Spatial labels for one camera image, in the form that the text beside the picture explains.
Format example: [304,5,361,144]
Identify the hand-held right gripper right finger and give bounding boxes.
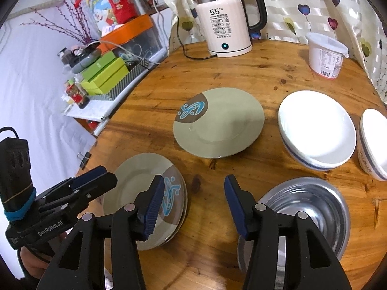
[224,174,353,290]

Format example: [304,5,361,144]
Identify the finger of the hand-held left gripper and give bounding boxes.
[38,166,107,206]
[39,172,118,218]

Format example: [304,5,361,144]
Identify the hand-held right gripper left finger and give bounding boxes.
[36,174,165,290]

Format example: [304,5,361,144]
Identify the stainless steel bowl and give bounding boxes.
[237,177,351,278]

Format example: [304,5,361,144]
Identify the small white dish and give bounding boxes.
[173,87,265,158]

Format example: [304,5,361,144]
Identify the white shallow bowl blue stripe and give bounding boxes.
[277,90,357,171]

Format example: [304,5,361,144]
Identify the white deep bowl blue stripe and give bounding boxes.
[357,108,387,182]

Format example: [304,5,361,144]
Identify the person's left hand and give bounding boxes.
[18,232,68,281]

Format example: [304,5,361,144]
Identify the black binder clip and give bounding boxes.
[76,152,92,170]

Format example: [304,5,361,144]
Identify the small colourful bottle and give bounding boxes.
[60,77,89,111]

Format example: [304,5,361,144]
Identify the striped basket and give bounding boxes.
[86,57,155,102]

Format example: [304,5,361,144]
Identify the green box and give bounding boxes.
[81,50,118,83]
[82,57,130,95]

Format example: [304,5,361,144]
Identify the grey oval case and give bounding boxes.
[71,48,102,74]

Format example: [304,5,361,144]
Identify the purple dried flowers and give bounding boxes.
[20,0,100,44]

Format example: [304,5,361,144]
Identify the orange lid storage box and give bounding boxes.
[98,14,168,64]

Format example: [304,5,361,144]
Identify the colourful cartoon box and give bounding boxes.
[77,0,118,34]

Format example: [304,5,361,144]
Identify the white plastic tub with lid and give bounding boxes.
[305,32,350,80]

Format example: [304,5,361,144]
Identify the white pipe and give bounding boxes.
[9,0,64,20]

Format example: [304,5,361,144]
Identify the red gift box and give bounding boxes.
[97,0,140,25]

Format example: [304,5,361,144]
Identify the white electric kettle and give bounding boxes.
[187,0,268,57]

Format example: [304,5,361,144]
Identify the heart print curtain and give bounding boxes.
[151,0,387,103]

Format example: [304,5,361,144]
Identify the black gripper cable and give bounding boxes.
[0,126,19,141]

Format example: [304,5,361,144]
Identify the black kettle cable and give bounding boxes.
[175,16,218,61]

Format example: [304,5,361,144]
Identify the white cable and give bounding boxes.
[153,0,170,55]

